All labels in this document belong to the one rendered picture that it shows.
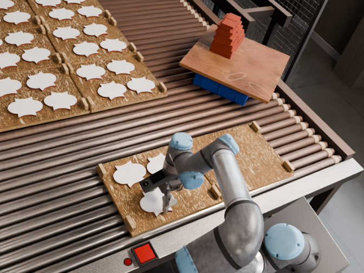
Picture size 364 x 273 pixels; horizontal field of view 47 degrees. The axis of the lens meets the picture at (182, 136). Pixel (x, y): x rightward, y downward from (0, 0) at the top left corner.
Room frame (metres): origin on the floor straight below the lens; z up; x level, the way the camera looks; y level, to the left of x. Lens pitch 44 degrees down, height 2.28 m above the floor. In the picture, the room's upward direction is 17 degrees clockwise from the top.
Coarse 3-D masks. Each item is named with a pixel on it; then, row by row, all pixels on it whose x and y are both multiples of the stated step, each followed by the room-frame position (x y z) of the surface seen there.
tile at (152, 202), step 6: (150, 192) 1.01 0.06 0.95; (156, 192) 1.02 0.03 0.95; (144, 198) 0.98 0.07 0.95; (150, 198) 0.99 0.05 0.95; (156, 198) 0.99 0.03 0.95; (144, 204) 0.95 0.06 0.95; (150, 204) 0.96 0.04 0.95; (156, 204) 0.97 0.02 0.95; (144, 210) 0.92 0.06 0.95; (150, 210) 0.93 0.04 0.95; (156, 210) 0.94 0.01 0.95; (168, 210) 0.96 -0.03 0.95; (156, 216) 0.91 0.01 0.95
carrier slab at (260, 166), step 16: (240, 128) 1.56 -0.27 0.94; (192, 144) 1.35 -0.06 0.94; (208, 144) 1.38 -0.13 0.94; (240, 144) 1.45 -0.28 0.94; (256, 144) 1.48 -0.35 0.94; (240, 160) 1.34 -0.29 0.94; (256, 160) 1.37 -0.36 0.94; (272, 160) 1.40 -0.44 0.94; (208, 176) 1.19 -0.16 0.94; (256, 176) 1.28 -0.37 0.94; (272, 176) 1.30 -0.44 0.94; (288, 176) 1.33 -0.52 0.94
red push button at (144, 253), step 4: (148, 244) 0.80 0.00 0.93; (136, 248) 0.77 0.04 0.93; (140, 248) 0.78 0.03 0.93; (144, 248) 0.78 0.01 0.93; (148, 248) 0.78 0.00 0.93; (136, 252) 0.75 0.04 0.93; (140, 252) 0.76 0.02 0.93; (144, 252) 0.76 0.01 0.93; (148, 252) 0.77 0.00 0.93; (152, 252) 0.77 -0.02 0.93; (140, 256) 0.74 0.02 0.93; (144, 256) 0.75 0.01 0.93; (148, 256) 0.75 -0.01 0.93; (152, 256) 0.76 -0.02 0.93; (140, 260) 0.73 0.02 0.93; (144, 260) 0.73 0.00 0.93; (148, 260) 0.74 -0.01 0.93
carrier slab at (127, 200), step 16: (128, 160) 1.15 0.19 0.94; (144, 160) 1.18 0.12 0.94; (112, 176) 1.05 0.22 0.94; (112, 192) 0.97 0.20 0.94; (128, 192) 0.99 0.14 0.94; (176, 192) 1.06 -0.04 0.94; (192, 192) 1.08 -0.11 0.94; (208, 192) 1.11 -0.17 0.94; (128, 208) 0.92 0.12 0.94; (176, 208) 0.98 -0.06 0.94; (192, 208) 1.01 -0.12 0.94; (144, 224) 0.87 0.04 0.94; (160, 224) 0.89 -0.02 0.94
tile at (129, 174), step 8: (120, 168) 1.09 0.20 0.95; (128, 168) 1.10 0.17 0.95; (136, 168) 1.11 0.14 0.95; (144, 168) 1.12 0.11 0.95; (120, 176) 1.05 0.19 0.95; (128, 176) 1.06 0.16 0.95; (136, 176) 1.07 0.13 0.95; (144, 176) 1.09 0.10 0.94; (120, 184) 1.01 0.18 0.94; (128, 184) 1.02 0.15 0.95
